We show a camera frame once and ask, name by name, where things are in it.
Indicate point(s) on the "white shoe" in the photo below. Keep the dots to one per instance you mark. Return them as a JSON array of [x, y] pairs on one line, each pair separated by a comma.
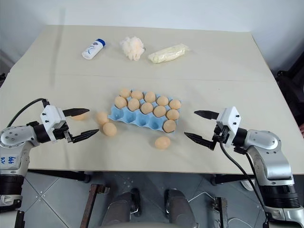
[[247, 185]]

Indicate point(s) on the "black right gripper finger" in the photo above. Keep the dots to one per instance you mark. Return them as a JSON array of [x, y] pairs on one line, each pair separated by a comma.
[[202, 140], [207, 114]]

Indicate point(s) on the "brown egg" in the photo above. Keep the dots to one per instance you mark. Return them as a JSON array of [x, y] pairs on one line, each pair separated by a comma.
[[175, 104], [133, 104], [125, 93], [102, 118], [109, 129], [162, 100], [137, 94], [162, 142], [169, 126], [120, 102], [159, 111], [172, 114], [150, 97], [146, 107], [79, 117]]

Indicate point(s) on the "blue egg tray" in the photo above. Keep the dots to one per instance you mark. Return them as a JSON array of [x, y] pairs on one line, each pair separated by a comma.
[[133, 118]]

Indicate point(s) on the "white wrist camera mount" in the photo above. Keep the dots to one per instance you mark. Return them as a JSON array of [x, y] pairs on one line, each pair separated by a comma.
[[229, 118], [51, 116]]

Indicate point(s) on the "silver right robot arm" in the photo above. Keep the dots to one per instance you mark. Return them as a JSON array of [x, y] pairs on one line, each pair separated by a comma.
[[268, 147]]

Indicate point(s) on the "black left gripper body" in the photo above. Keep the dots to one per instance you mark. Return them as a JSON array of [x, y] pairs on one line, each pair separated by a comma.
[[63, 133]]

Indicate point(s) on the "white plastic bottle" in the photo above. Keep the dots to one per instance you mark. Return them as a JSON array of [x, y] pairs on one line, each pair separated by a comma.
[[93, 49]]

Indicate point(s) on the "black chair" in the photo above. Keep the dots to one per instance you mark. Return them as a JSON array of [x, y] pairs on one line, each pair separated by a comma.
[[293, 90]]

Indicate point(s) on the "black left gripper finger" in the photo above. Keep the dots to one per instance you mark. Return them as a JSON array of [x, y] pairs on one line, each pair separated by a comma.
[[84, 135], [76, 111]]

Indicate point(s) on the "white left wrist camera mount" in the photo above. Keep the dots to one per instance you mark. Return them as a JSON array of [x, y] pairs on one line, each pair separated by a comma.
[[51, 116]]

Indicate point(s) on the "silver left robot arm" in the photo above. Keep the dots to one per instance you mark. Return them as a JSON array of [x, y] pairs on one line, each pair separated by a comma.
[[16, 137]]

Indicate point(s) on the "clear bag of yellow contents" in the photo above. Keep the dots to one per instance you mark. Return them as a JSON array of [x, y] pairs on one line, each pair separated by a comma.
[[167, 54]]

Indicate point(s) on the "rusty metal post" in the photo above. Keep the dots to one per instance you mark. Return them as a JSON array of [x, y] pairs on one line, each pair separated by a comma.
[[91, 204], [222, 212]]

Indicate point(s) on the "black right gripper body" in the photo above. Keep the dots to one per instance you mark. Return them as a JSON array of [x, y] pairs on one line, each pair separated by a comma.
[[220, 134]]

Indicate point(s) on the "pale mesh bath sponge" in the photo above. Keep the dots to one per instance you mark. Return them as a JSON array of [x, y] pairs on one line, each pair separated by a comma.
[[133, 47]]

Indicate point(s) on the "black table frame bar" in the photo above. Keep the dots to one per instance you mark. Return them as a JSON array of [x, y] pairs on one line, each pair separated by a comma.
[[231, 178], [59, 175]]

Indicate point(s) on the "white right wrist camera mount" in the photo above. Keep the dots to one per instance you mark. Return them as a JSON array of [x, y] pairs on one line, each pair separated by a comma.
[[229, 118]]

